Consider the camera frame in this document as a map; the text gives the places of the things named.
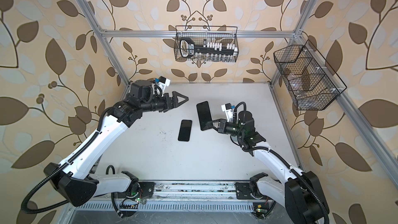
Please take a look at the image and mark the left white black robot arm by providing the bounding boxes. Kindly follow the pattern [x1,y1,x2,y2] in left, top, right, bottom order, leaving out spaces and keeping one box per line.
[20,79,189,214]

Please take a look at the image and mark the aluminium front rail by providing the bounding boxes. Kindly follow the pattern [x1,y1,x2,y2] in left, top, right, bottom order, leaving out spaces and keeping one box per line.
[65,179,318,213]

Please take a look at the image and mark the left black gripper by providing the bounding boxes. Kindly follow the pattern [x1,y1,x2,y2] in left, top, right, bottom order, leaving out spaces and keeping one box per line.
[138,91,188,114]

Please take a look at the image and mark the wrist white camera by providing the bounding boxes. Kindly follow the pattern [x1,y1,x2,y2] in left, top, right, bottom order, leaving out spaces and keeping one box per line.
[221,103,235,122]
[154,76,171,92]

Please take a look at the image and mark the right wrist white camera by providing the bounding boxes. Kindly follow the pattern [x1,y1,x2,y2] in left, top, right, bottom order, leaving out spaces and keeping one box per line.
[221,103,235,122]

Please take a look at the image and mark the back wall wire basket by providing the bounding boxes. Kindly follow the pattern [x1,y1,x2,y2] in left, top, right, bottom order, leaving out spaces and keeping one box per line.
[174,24,239,63]

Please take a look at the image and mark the right wall wire basket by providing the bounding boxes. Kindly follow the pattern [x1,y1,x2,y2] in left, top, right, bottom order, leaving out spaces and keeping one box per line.
[273,40,347,111]

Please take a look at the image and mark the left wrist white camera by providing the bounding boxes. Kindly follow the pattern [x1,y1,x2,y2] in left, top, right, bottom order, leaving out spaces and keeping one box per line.
[154,76,171,92]

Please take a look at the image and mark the black tool with white bits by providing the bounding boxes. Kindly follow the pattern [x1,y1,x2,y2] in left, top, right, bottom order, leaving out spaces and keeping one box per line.
[174,37,239,62]

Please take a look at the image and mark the wall wire basket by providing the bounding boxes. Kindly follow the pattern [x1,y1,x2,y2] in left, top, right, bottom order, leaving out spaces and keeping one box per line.
[174,24,239,63]
[273,40,347,111]

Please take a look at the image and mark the black smartphone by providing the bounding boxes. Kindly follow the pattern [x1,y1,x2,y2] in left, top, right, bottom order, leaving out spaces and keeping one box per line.
[197,101,213,131]
[178,120,192,142]

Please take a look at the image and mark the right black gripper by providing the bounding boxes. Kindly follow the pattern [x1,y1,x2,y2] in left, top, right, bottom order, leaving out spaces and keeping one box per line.
[208,119,246,139]

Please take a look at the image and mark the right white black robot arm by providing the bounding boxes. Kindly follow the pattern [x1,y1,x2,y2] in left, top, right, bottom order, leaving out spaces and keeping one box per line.
[197,102,330,224]

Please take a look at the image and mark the aluminium frame bars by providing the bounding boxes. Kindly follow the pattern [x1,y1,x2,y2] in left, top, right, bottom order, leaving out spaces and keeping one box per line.
[75,0,398,185]

